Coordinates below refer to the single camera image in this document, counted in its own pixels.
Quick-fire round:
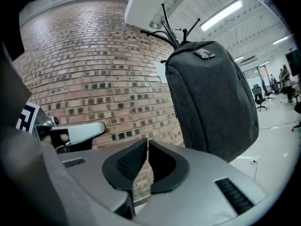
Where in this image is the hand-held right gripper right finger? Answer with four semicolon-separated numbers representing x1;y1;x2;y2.
134;139;271;226

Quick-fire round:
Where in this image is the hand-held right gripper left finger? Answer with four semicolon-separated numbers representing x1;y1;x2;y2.
56;137;149;221

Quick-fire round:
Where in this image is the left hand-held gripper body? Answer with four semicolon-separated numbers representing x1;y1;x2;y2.
16;102;60;148

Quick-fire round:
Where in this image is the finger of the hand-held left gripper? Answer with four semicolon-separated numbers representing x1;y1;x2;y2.
55;122;106;154

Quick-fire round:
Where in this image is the dark bag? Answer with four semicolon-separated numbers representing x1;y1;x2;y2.
164;40;260;163

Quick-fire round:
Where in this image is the person's left hand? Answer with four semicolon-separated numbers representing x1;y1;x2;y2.
41;133;69;143

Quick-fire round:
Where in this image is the black office chair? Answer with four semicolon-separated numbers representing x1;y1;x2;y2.
253;84;268;112

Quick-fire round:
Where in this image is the black coat rack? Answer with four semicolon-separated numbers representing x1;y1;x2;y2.
140;3;202;49

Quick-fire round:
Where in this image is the long ceiling light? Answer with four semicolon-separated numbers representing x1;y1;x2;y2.
273;34;293;45
199;0;243;32

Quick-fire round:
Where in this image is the white floor plug with cable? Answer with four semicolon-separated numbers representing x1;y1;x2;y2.
249;158;258;181

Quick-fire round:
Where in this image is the black wall monitor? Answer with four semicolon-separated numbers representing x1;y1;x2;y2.
285;49;301;76

